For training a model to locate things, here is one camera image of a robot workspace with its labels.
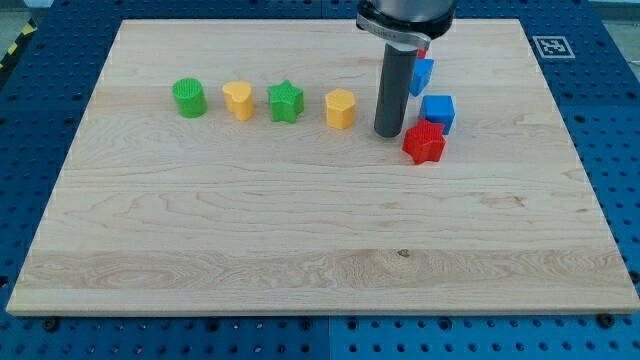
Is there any blue cube block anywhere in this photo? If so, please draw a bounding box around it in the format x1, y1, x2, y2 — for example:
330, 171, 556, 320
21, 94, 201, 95
419, 95, 456, 135

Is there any yellow pentagon block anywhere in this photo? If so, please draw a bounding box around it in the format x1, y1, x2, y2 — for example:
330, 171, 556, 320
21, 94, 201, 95
325, 88, 356, 130

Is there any robot arm with silver flange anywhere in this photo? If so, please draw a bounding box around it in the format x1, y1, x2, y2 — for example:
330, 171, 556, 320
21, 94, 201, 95
356, 0, 458, 51

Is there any white fiducial marker tag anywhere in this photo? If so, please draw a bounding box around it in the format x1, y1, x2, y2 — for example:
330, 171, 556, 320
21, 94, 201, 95
533, 35, 575, 59

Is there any yellow heart block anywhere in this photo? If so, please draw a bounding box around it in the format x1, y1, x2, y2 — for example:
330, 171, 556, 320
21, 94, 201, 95
222, 81, 255, 121

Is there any green cylinder block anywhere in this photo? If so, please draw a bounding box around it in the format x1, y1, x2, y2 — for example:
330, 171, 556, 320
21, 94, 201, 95
172, 78, 208, 118

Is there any green star block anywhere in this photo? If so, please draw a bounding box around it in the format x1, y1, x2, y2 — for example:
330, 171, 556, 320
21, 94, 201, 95
267, 80, 304, 124

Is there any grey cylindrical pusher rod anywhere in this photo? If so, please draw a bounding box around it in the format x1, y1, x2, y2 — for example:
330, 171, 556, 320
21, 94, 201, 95
374, 42, 418, 138

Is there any wooden board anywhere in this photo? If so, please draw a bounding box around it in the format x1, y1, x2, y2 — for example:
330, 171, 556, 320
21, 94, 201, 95
7, 19, 639, 317

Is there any blue angled block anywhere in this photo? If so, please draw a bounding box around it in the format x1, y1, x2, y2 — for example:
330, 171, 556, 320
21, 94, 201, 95
409, 58, 435, 97

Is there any red star block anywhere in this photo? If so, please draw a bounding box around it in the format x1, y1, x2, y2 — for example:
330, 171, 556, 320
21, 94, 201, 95
402, 118, 446, 165

